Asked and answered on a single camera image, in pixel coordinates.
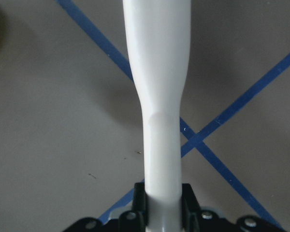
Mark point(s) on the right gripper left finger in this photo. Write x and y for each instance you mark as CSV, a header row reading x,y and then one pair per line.
x,y
135,219

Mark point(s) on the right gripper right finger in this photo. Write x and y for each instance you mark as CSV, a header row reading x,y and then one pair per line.
x,y
194,217

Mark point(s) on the white hand brush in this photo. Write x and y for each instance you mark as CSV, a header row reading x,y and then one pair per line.
x,y
158,43

